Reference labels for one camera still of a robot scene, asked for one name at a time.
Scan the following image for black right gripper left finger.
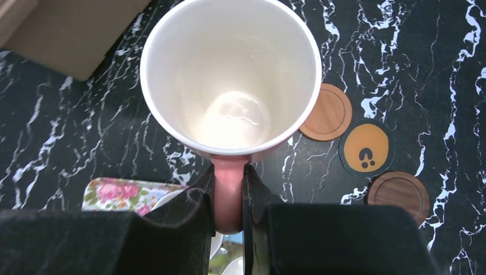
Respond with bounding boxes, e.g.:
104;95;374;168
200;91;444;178
1;166;215;274

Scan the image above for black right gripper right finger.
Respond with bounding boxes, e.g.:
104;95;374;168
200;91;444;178
242;164;440;274

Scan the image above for floral rectangular tray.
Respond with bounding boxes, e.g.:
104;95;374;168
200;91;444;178
81;177;185;215

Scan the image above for orange printed coaster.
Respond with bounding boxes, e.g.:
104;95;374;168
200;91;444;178
339;118;394;178

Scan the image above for dark walnut wooden coaster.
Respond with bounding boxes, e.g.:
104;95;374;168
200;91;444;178
366;171;430;226

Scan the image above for light wood coaster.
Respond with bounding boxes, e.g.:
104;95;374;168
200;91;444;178
299;83;352;142

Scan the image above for pink mug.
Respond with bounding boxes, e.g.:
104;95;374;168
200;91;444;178
140;1;322;234

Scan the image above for tan plastic toolbox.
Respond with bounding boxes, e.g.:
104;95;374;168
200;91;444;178
1;0;150;81

